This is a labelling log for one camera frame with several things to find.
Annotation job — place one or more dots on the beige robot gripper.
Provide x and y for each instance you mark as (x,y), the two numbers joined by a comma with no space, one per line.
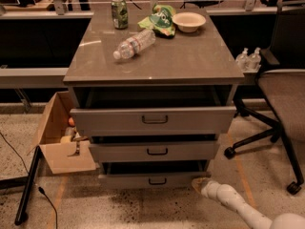
(211,189)

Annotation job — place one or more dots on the grey bottom drawer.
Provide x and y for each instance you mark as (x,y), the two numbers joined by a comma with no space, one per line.
(155,174)

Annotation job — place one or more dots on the grey drawer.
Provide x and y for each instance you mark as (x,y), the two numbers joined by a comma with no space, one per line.
(154,148)
(155,174)
(159,110)

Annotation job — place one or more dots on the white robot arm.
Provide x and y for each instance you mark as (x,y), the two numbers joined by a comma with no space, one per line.
(227,196)

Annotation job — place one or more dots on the grey middle drawer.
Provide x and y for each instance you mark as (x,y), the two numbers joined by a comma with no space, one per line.
(154,148)

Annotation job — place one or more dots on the grey top drawer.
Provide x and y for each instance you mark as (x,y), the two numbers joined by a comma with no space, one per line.
(159,110)

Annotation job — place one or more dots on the grey drawer cabinet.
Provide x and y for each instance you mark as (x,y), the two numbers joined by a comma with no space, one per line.
(200,58)

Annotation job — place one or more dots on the black office chair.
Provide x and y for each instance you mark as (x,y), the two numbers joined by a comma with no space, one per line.
(281,79)

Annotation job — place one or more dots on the open cardboard box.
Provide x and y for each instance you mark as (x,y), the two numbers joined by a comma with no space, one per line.
(64,149)

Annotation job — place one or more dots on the orange ball in box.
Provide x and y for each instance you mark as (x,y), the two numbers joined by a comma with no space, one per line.
(71,122)

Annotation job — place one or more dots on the clear plastic water bottle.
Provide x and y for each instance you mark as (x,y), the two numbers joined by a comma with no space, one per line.
(134,44)

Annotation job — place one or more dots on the white paper bowl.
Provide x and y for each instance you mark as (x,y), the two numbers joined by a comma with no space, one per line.
(189,21)

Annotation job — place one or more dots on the black table leg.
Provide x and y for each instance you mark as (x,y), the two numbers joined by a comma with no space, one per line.
(21,215)

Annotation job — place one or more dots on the green chip bag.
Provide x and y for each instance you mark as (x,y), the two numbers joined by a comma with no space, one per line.
(160,21)

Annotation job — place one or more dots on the green soda can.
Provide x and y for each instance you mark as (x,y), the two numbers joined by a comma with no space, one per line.
(119,14)

